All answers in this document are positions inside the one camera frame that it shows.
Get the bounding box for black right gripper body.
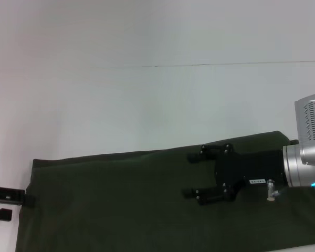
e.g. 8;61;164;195
214;149;286;203

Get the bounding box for dark green FREE t-shirt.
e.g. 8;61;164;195
15;130;315;252

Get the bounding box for right wrist cable with connector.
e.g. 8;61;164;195
266;178;282;202

